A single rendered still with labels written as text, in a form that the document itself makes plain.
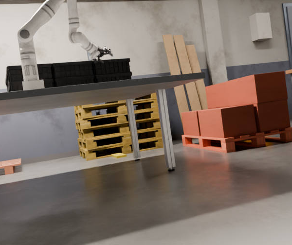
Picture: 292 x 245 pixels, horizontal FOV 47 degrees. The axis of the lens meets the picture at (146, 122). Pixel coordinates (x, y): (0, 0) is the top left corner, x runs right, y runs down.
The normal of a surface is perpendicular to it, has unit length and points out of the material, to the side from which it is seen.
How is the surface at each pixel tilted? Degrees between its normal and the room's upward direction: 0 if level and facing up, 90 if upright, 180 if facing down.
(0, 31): 90
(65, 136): 90
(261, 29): 90
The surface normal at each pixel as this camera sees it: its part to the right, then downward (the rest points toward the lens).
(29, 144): 0.33, -0.02
